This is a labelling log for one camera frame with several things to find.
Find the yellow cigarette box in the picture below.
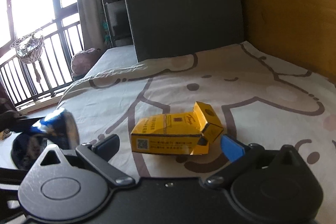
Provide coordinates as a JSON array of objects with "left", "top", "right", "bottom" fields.
[{"left": 131, "top": 102, "right": 224, "bottom": 156}]

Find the cartoon print bed sheet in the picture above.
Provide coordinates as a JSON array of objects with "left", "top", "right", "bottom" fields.
[{"left": 59, "top": 42, "right": 335, "bottom": 223}]

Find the grey curtain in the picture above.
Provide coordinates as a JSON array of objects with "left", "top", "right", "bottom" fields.
[{"left": 77, "top": 0, "right": 106, "bottom": 52}]

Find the dark storage box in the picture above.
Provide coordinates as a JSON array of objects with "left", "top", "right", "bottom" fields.
[{"left": 125, "top": 0, "right": 244, "bottom": 61}]

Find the blue drink can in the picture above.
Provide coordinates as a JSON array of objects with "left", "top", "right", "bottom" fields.
[{"left": 29, "top": 107, "right": 80, "bottom": 149}]

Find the hanging net basket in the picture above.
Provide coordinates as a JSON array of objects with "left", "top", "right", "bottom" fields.
[{"left": 10, "top": 28, "right": 45, "bottom": 83}]

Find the wooden bed backboard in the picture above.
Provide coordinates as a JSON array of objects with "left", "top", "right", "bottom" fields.
[{"left": 245, "top": 0, "right": 335, "bottom": 80}]

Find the dark drawer tower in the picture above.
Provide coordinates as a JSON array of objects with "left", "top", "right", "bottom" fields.
[{"left": 101, "top": 0, "right": 133, "bottom": 47}]

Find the black balcony railing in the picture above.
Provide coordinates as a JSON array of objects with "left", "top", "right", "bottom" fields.
[{"left": 1, "top": 20, "right": 84, "bottom": 109}]

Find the pink cushion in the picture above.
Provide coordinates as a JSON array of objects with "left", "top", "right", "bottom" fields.
[{"left": 71, "top": 48, "right": 101, "bottom": 79}]

